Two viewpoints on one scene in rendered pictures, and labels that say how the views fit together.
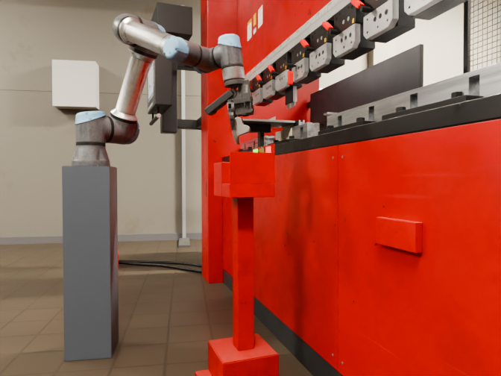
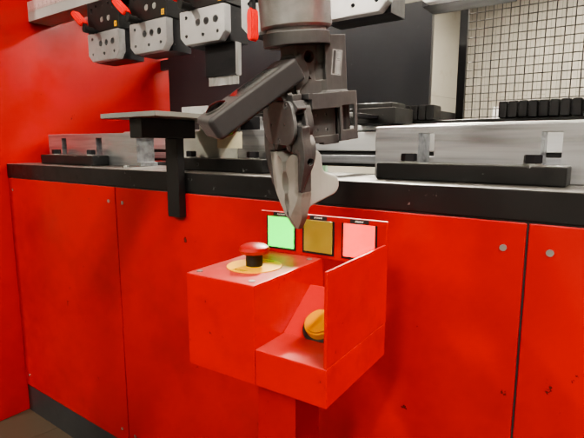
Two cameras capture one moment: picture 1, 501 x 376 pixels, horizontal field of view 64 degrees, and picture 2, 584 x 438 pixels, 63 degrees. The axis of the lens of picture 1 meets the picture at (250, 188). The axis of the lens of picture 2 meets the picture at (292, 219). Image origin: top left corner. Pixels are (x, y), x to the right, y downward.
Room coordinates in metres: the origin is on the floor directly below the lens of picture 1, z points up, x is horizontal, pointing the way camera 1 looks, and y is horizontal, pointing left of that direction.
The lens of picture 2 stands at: (0.94, 0.37, 0.94)
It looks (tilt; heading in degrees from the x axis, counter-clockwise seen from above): 9 degrees down; 324
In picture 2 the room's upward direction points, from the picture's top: straight up
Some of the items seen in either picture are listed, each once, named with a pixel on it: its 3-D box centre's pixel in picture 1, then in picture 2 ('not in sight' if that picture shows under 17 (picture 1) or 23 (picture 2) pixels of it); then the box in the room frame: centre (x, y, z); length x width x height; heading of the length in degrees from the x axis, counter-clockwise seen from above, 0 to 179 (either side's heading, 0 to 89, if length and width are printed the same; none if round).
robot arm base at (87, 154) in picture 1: (91, 154); not in sight; (1.67, 0.67, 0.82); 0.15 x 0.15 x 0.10
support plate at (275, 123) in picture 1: (262, 123); (177, 117); (1.96, -0.06, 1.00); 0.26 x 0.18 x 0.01; 108
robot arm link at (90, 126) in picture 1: (92, 127); not in sight; (1.67, 0.66, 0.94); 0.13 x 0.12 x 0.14; 142
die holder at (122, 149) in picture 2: (256, 147); (98, 149); (2.53, -0.04, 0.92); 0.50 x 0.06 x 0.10; 18
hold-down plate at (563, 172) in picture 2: (344, 130); (465, 172); (1.41, -0.33, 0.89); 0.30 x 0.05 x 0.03; 18
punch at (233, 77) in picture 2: (291, 98); (222, 64); (2.00, -0.20, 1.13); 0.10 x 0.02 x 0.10; 18
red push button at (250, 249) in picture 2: not in sight; (254, 256); (1.46, 0.05, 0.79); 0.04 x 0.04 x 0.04
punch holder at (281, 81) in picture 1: (288, 73); (214, 9); (2.03, -0.19, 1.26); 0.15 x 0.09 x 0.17; 18
